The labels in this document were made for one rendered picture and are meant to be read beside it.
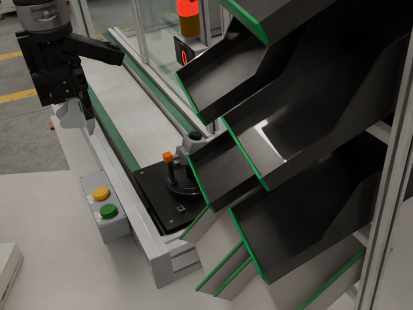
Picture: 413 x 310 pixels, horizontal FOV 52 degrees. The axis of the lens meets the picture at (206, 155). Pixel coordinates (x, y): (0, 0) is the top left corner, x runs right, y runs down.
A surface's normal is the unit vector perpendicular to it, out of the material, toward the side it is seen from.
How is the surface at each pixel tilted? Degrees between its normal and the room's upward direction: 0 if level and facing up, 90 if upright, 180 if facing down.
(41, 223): 0
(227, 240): 45
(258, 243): 25
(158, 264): 90
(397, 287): 0
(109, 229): 90
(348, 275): 90
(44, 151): 0
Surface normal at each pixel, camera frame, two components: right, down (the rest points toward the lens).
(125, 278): -0.09, -0.80
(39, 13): 0.44, 0.51
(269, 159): -0.48, -0.62
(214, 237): -0.74, -0.39
